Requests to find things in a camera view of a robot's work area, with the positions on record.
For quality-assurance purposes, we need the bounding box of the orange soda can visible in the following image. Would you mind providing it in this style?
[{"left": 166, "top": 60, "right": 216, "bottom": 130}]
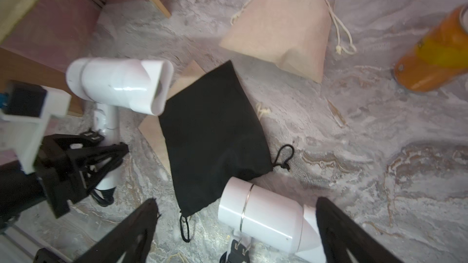
[{"left": 393, "top": 4, "right": 468, "bottom": 93}]

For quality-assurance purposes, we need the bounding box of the white hair dryer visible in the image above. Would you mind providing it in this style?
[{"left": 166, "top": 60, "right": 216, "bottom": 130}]
[
  {"left": 65, "top": 57, "right": 175, "bottom": 207},
  {"left": 218, "top": 177, "right": 327, "bottom": 263}
]

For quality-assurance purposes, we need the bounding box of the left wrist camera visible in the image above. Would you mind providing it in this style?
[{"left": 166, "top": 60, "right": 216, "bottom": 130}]
[{"left": 1, "top": 80, "right": 71, "bottom": 174}]

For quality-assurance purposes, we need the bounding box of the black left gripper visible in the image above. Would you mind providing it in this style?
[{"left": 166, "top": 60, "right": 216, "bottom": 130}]
[{"left": 1, "top": 134, "right": 129, "bottom": 226}]

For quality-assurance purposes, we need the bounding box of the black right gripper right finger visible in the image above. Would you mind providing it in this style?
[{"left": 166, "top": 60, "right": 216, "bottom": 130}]
[{"left": 316, "top": 197, "right": 401, "bottom": 263}]

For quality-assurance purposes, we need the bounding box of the beige hair dryer bag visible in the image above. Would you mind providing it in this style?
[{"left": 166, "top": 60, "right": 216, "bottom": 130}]
[{"left": 219, "top": 0, "right": 352, "bottom": 84}]

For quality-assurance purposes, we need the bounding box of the black drawstring bag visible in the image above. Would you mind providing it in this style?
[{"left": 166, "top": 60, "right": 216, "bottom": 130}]
[{"left": 165, "top": 61, "right": 290, "bottom": 243}]

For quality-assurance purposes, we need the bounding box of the wooden two-tier shelf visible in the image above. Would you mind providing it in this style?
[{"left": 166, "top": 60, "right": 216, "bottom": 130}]
[{"left": 0, "top": 0, "right": 173, "bottom": 118}]

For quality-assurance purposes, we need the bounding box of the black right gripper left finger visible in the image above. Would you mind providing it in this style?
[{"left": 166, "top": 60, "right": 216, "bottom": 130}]
[{"left": 75, "top": 198, "right": 160, "bottom": 263}]

